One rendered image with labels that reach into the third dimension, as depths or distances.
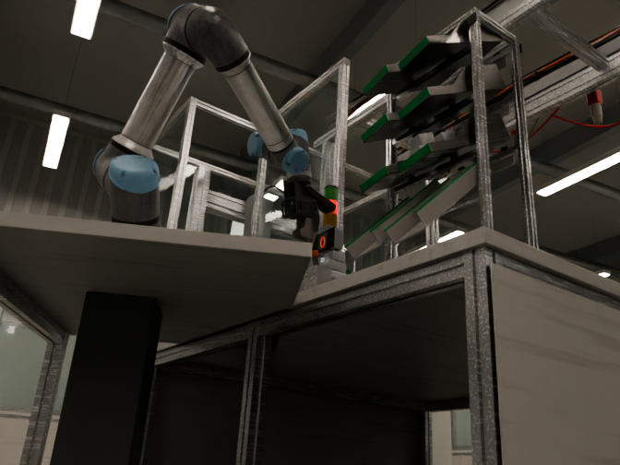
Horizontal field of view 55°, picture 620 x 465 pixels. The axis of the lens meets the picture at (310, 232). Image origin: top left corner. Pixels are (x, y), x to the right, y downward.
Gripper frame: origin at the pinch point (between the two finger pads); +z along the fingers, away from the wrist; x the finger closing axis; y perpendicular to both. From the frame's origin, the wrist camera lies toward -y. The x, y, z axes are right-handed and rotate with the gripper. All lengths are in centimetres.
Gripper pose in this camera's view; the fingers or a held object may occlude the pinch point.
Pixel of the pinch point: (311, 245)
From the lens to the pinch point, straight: 177.9
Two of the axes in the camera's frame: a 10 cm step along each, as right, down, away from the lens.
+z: 1.0, 9.8, -1.8
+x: 6.4, -2.0, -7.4
